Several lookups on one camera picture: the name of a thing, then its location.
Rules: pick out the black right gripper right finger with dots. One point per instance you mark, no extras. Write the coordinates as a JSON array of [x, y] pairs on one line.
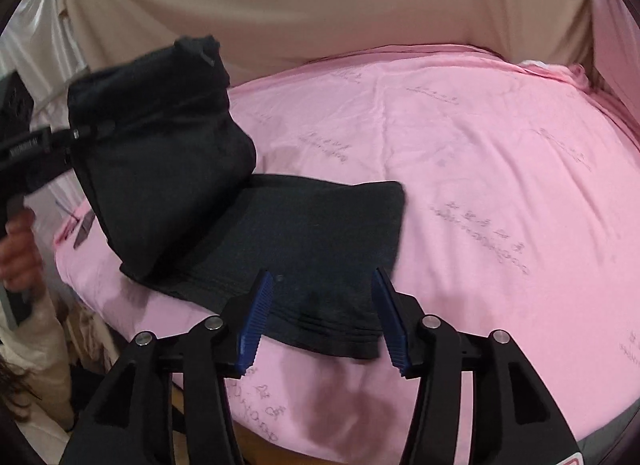
[[428, 348]]

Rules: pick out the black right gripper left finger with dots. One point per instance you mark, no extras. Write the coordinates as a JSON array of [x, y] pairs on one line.
[[222, 346]]

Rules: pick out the dark grey pants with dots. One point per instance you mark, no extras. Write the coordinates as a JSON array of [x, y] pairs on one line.
[[173, 182]]

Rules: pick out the person's left hand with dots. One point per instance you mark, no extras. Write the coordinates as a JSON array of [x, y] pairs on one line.
[[21, 264]]

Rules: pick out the black smartphone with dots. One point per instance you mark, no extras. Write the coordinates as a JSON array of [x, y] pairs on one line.
[[84, 228]]

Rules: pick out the white satin curtain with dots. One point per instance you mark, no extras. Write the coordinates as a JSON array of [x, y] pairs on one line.
[[39, 44]]

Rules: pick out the pink bed sheet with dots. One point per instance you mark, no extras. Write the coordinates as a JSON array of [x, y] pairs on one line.
[[522, 214]]

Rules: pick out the beige fabric headboard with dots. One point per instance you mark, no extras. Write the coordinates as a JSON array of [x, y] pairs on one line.
[[263, 37]]

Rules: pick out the pink pillow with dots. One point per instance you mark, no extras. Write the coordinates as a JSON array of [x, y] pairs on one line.
[[616, 50]]

